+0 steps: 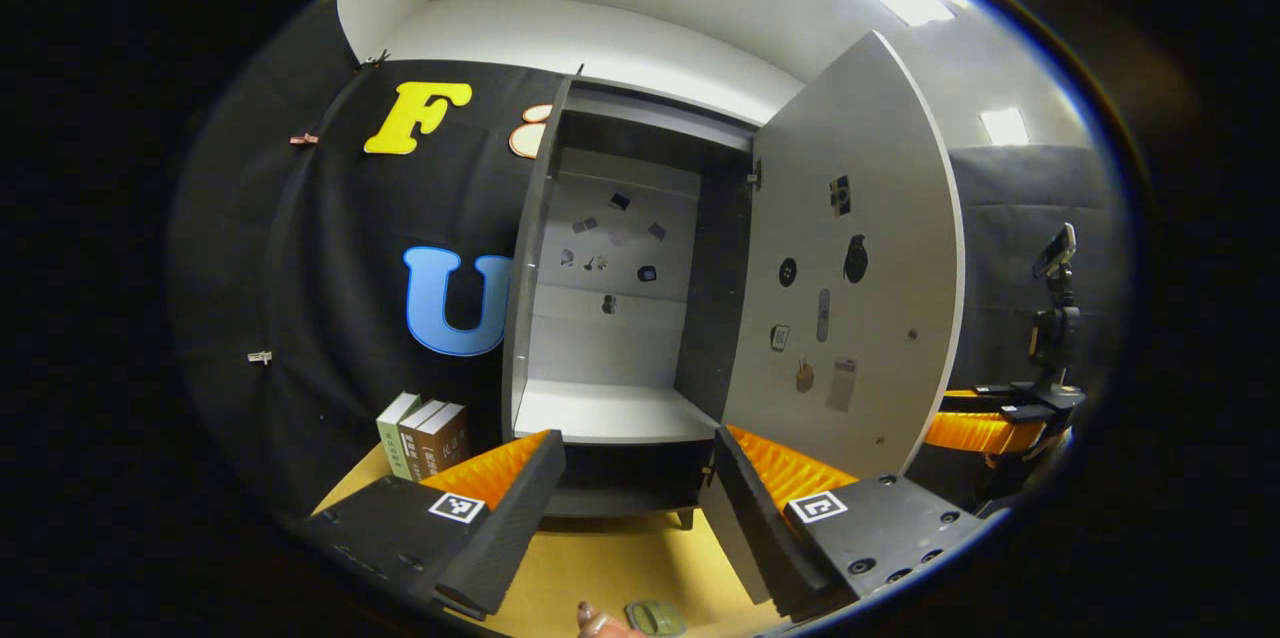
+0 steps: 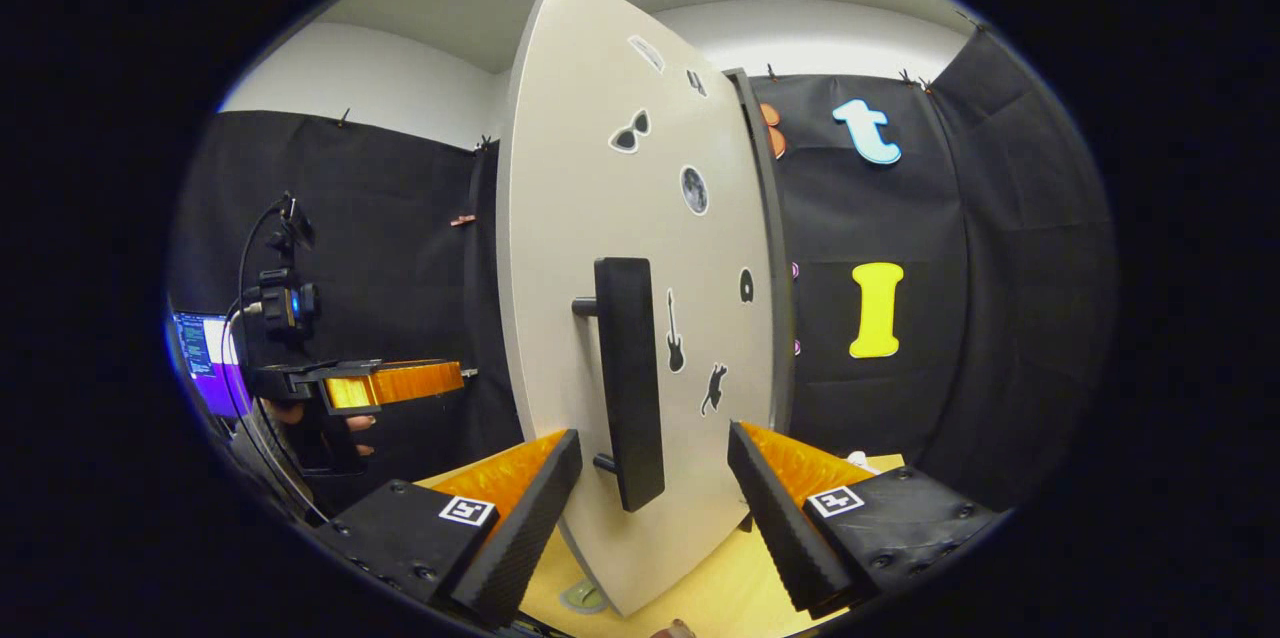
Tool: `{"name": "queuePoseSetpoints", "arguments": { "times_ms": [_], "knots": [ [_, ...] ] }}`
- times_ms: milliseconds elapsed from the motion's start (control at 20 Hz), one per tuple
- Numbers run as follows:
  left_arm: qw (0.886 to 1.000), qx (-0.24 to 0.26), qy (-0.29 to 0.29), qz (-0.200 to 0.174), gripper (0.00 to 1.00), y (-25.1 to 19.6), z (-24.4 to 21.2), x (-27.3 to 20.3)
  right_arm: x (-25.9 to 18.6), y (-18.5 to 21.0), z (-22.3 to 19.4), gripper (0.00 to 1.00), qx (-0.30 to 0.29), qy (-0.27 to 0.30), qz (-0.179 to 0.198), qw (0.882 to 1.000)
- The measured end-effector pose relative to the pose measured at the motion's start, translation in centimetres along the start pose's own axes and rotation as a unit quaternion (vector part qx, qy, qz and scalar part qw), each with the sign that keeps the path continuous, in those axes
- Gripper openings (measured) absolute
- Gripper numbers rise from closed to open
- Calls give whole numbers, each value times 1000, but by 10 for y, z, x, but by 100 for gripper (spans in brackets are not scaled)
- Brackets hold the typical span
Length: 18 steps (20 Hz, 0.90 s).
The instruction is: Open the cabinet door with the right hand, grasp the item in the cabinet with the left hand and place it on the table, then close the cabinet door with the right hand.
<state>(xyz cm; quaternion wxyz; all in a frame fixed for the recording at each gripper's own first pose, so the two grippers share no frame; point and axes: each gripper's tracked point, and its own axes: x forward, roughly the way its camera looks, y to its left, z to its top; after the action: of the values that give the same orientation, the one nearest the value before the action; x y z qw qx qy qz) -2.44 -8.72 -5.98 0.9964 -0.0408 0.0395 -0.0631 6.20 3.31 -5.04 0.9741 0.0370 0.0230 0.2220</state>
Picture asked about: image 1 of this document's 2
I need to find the green bottle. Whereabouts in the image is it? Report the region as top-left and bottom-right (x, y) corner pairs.
(624, 600), (689, 638)

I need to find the black backdrop cloth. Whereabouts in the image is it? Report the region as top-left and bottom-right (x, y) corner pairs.
(165, 0), (1136, 529)

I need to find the grey cabinet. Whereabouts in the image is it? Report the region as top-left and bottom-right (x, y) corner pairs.
(500, 73), (763, 531)

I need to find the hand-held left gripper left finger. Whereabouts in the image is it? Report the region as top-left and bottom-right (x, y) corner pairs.
(300, 430), (568, 619)

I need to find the beige cabinet door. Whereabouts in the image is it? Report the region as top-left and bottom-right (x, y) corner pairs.
(697, 30), (967, 609)

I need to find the small ceiling light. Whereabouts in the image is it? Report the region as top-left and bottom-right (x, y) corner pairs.
(979, 107), (1032, 148)

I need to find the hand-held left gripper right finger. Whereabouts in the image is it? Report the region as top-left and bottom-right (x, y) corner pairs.
(708, 423), (1011, 624)

